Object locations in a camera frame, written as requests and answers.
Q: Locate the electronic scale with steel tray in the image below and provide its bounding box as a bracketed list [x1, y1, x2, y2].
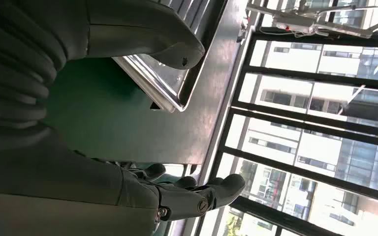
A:
[112, 0, 229, 113]

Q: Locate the black window frame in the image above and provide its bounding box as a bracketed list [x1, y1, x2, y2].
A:
[195, 0, 378, 236]

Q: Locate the white wheeled hoist frame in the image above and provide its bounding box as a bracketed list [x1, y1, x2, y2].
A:
[246, 0, 378, 39]

